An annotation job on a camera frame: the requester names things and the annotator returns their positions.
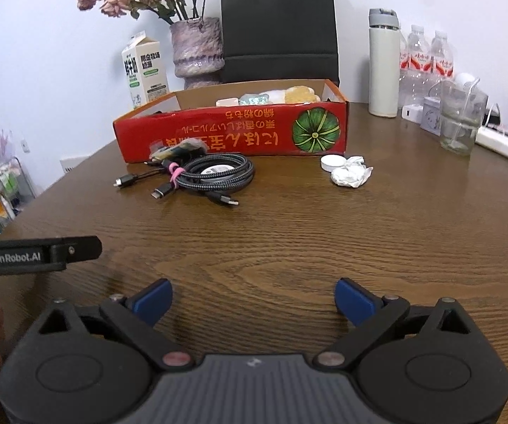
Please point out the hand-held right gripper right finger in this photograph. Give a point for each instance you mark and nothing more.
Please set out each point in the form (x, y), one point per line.
(353, 300)

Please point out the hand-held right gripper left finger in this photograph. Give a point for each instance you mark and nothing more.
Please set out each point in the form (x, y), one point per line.
(154, 298)

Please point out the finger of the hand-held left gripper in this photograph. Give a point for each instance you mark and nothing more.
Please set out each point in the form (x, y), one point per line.
(84, 248)

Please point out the red cardboard box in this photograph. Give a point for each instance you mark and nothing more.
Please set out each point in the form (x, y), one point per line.
(236, 134)

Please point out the yellow plush toy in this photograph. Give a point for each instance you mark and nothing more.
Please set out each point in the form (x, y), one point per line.
(300, 93)

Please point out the iridescent plastic bag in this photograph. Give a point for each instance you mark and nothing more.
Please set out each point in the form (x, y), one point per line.
(252, 98)

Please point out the wooden desktop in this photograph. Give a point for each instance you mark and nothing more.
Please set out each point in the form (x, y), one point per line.
(280, 238)

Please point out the crumpled white tissue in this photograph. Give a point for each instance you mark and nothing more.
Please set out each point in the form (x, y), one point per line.
(351, 174)

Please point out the white round disc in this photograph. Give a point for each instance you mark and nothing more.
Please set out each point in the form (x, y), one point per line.
(333, 162)

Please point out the white charger puck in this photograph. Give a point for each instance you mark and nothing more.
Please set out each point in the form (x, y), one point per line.
(216, 170)

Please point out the small colourful packet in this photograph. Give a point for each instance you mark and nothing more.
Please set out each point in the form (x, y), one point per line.
(183, 145)

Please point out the white green milk carton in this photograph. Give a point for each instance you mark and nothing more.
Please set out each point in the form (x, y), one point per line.
(148, 75)

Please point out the white usb charger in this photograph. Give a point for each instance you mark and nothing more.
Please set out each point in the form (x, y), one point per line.
(413, 114)

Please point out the clear glass cup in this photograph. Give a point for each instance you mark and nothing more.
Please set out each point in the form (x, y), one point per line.
(461, 123)

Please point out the white power strip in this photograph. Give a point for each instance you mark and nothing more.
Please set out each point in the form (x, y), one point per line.
(505, 143)

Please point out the pink ribbed vase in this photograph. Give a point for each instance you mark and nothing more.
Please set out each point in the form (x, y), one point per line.
(196, 53)

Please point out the white thermos bottle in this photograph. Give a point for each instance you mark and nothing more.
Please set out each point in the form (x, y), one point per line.
(384, 66)

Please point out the clear water bottle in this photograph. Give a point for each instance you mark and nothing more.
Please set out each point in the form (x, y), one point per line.
(443, 59)
(415, 70)

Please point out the black paper bag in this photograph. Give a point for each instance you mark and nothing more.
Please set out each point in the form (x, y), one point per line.
(280, 22)

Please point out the white wall socket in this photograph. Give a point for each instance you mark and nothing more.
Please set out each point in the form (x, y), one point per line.
(25, 146)

